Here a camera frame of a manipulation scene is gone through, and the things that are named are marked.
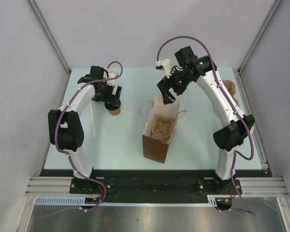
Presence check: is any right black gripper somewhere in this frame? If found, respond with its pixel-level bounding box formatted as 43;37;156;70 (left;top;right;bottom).
157;67;193;105

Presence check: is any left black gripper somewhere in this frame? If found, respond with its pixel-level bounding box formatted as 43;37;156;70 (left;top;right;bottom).
94;81;121;106

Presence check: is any brown paper coffee cup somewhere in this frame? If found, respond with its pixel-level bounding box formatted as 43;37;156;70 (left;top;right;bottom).
108;108;121;116

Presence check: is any brown paper takeout bag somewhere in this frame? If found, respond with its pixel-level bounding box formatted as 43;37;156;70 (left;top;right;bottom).
139;95;187;163

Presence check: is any single brown pulp carrier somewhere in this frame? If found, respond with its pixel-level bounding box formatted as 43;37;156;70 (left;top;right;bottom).
151;116;174;143

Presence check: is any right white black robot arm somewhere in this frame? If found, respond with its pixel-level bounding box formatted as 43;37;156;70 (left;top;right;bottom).
155;46;255;194

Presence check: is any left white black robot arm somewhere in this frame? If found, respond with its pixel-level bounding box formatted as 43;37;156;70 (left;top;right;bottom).
48;66;123;193

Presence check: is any white paper straw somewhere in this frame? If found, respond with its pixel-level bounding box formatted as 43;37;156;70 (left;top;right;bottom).
90;102;96;138

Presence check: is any brown pulp cup carrier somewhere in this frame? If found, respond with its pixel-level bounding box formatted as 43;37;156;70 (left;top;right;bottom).
223;80;240;106

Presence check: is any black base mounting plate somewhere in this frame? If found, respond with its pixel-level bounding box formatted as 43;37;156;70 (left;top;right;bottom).
40;170;272;204

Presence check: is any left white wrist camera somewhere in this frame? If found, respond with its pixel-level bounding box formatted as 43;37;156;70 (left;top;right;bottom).
104;69;119;87

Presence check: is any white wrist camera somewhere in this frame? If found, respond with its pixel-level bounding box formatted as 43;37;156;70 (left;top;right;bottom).
104;69;119;87
155;59;172;78

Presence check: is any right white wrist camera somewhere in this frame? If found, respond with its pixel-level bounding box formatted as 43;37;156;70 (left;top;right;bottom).
155;59;172;78

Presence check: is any aluminium frame rail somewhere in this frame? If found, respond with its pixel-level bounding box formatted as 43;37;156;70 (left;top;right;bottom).
26;177;289;197

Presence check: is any white slotted cable duct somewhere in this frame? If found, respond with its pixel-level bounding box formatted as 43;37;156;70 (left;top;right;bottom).
35;196;86;205

